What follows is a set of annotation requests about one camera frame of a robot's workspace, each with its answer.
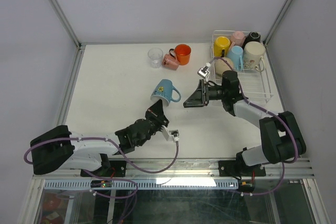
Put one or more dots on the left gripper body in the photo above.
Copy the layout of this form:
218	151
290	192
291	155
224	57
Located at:
155	122

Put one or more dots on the orange mug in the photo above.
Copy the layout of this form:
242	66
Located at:
182	53

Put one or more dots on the beige mug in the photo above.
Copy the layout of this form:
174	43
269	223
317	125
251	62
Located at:
221	66

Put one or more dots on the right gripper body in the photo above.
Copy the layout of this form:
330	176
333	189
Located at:
217	93

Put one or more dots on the green inside mug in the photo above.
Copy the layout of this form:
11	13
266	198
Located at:
253	56

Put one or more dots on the clear dish rack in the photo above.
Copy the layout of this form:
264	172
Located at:
256	85

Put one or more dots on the pink patterned mug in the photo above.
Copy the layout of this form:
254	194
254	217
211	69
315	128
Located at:
170	61

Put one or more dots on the aluminium mounting rail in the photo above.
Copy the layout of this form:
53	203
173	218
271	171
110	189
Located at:
201	167

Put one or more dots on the white cable duct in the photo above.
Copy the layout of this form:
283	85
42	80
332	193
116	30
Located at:
143	184

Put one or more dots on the yellow mug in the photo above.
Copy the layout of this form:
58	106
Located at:
221	46

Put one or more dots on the black mug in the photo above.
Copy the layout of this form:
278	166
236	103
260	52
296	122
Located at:
252	36

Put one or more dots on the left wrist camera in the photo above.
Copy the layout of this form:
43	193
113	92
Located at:
170	135

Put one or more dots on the white light-blue mug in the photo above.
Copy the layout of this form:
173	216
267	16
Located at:
235	54

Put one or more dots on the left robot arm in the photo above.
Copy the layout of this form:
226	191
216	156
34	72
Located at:
60	149

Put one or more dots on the blue mug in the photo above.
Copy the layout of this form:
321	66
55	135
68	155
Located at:
164	92

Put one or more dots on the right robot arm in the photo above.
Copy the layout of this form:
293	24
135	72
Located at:
281	138

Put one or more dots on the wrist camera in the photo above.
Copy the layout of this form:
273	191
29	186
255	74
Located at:
170	135
204	71

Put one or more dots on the clear plastic cup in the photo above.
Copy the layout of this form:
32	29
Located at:
156	56

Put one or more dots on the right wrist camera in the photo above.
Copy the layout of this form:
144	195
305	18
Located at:
204	71

